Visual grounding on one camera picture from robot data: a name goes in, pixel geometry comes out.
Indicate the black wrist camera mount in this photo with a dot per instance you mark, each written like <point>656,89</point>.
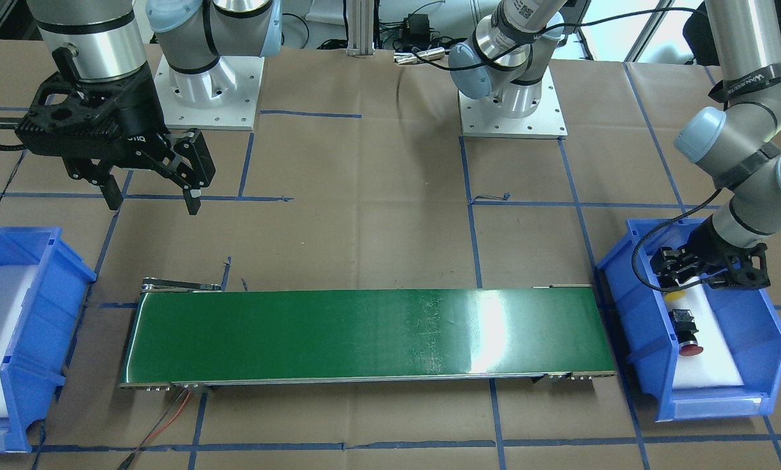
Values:
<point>742,269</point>
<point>74,120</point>

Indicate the blue storage bin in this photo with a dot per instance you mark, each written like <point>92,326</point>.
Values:
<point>32,369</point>
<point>748,321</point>

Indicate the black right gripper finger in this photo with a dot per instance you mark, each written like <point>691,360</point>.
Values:
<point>99,175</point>
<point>191,166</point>

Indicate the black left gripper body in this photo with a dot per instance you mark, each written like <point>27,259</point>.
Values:
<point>705,250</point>

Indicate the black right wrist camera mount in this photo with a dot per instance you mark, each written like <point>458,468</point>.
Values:
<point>74,120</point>

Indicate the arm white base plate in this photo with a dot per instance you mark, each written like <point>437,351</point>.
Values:
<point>514,108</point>
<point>222,98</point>

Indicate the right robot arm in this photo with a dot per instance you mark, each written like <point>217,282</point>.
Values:
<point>99,41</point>

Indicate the aluminium frame post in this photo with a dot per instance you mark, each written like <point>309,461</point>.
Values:
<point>360,23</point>

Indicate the black power adapter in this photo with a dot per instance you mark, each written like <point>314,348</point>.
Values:
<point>416,32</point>

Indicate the red push button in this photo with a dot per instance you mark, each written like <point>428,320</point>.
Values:
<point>683,324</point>

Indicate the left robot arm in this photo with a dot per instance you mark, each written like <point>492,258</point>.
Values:
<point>507,54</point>

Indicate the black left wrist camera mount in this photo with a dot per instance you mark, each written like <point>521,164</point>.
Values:
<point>742,269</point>

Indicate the green conveyor belt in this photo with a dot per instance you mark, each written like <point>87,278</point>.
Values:
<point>199,338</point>

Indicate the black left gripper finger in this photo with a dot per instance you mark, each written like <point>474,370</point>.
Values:
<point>666,266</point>

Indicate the yellow push button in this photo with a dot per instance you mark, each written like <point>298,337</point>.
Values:
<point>674,296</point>

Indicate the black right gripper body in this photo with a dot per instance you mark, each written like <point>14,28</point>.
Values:
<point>137,112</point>

